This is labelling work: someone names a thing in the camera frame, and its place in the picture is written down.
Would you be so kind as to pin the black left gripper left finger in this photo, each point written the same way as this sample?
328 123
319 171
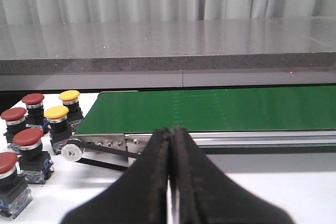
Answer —
138 196

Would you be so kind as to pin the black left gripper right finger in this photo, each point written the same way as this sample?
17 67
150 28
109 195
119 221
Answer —
202 193

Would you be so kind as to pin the yellow mushroom push button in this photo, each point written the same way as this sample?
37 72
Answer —
69 99
60 132

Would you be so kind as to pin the red mushroom push button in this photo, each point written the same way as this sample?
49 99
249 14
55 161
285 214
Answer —
15 193
35 109
35 164
15 122

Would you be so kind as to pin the black drive timing belt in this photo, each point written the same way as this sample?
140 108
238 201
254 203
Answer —
110 152

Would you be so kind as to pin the white conveyor drive pulley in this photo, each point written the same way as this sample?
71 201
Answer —
72 152

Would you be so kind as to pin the green conveyor belt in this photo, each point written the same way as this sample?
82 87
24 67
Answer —
248 109

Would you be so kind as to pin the grey stone countertop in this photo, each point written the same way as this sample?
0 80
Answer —
232 52

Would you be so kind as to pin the aluminium conveyor frame rail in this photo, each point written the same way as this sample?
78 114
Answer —
250 142

